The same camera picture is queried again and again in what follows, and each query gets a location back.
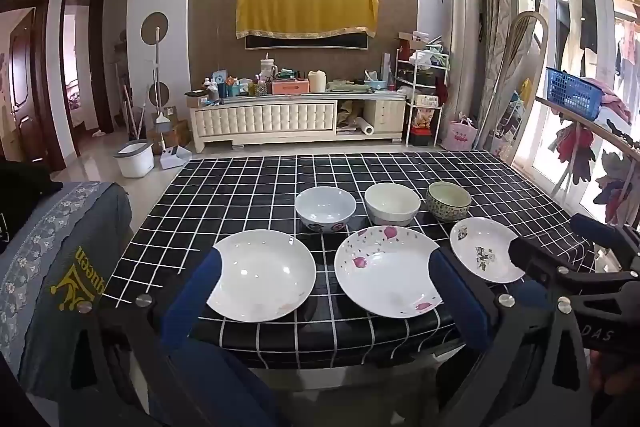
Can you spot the pink box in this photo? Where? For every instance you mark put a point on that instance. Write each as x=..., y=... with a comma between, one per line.
x=290, y=87

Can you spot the pink floral white plate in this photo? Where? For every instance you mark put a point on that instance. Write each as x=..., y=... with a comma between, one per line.
x=380, y=272

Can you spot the green floral white plate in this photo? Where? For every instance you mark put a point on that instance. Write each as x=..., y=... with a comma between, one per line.
x=475, y=242

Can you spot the brown wooden door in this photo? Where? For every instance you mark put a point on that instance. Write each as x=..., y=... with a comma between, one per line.
x=22, y=72

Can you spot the white bowl with floral print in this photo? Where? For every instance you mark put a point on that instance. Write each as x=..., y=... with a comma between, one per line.
x=325, y=207

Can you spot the cream jar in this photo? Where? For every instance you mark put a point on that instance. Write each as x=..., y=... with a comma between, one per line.
x=316, y=82

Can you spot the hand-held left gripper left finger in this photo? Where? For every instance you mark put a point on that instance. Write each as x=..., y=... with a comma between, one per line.
x=192, y=302

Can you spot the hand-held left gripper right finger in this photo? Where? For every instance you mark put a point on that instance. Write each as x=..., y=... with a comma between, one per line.
x=460, y=302

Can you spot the silver tower air conditioner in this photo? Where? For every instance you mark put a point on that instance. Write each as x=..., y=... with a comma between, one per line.
x=461, y=47

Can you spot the black white checkered tablecloth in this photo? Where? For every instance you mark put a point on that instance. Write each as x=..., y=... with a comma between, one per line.
x=250, y=187

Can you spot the arched metal frame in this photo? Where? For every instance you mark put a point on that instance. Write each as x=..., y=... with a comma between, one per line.
x=520, y=27

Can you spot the blue plastic basket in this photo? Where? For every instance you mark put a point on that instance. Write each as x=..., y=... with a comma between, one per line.
x=572, y=92

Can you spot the white mop bucket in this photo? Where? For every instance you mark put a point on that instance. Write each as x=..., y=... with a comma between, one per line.
x=134, y=159

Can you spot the white mop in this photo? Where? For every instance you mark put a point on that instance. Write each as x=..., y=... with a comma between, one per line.
x=159, y=72

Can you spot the round brown wall decoration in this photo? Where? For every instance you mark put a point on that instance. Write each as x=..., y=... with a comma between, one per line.
x=152, y=27
x=162, y=94

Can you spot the cream tufted tv cabinet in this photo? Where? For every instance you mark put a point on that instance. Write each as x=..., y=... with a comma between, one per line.
x=265, y=119

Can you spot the plain white plate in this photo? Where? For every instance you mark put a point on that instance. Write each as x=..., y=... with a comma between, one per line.
x=260, y=272

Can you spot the pile of clothes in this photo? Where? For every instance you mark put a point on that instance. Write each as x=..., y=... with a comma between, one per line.
x=580, y=152

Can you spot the plain white bowl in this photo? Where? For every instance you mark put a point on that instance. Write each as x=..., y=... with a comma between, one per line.
x=392, y=204

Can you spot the wooden railing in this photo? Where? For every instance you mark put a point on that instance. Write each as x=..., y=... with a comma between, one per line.
x=565, y=113

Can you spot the white paper roll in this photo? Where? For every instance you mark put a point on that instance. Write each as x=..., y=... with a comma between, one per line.
x=364, y=127

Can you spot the grey embroidered chair cover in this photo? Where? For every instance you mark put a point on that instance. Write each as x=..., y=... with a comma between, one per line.
x=45, y=267

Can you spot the white dustpan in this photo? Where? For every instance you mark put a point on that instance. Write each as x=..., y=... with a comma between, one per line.
x=175, y=158

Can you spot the green patterned bowl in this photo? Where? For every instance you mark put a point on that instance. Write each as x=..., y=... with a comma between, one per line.
x=448, y=202

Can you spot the cardboard boxes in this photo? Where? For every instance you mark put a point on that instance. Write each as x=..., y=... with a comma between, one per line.
x=176, y=132

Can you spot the white metal storage rack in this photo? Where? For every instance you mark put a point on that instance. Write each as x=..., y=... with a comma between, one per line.
x=420, y=107

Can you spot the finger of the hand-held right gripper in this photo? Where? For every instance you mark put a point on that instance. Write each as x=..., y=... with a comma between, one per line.
x=595, y=229
x=530, y=259

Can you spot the patterned beige curtain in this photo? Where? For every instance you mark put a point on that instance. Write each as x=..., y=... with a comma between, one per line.
x=492, y=7

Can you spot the pink bag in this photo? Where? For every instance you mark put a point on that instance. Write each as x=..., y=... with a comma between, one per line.
x=462, y=137

